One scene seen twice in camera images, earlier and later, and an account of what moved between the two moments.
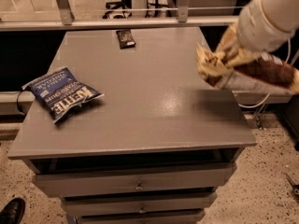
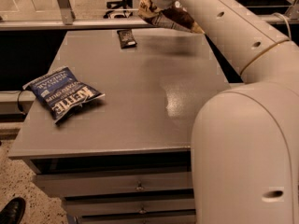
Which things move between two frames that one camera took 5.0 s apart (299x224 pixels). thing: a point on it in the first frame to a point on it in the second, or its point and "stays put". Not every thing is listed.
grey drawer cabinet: [154, 149] stays put
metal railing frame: [66, 21] stays put
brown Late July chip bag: [266, 73] to [173, 17]
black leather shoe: [13, 212] stays put
